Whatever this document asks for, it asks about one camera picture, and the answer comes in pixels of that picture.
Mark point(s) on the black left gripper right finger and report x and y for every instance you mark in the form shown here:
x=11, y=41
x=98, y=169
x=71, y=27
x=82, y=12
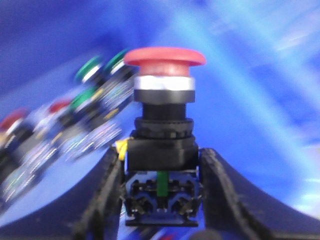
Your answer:
x=233, y=204

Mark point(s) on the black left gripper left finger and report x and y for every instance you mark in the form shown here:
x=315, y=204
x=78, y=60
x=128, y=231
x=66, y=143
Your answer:
x=90, y=210

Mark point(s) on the red mushroom push button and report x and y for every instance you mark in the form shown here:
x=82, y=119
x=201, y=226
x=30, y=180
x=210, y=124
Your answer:
x=162, y=186

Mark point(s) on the green push button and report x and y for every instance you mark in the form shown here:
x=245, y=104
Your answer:
x=85, y=128
x=117, y=75
x=101, y=81

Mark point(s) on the left blue plastic bin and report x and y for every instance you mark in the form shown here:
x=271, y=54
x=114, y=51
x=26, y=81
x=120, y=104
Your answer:
x=257, y=97

